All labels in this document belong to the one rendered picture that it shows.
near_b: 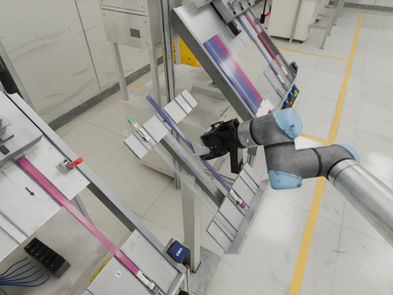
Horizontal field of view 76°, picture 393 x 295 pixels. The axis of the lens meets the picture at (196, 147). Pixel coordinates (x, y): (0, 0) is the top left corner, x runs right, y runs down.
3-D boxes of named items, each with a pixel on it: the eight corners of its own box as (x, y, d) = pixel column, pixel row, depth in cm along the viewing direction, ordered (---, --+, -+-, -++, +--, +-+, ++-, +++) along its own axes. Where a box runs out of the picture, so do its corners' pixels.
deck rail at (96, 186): (176, 268, 79) (187, 268, 75) (172, 274, 78) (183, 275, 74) (0, 89, 65) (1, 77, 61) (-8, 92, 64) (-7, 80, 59)
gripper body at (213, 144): (209, 124, 79) (240, 113, 71) (223, 146, 82) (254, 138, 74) (197, 138, 74) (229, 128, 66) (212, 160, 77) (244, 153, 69)
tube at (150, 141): (127, 121, 73) (128, 119, 72) (130, 119, 74) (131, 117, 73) (234, 238, 82) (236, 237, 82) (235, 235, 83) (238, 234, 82)
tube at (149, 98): (243, 205, 90) (245, 205, 89) (241, 208, 89) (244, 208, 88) (148, 95, 81) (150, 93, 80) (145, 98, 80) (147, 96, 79)
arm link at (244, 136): (267, 135, 71) (258, 152, 65) (254, 139, 74) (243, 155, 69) (255, 113, 68) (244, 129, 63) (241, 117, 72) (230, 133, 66)
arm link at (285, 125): (293, 139, 56) (286, 102, 57) (251, 148, 63) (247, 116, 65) (307, 140, 61) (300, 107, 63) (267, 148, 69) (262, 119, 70)
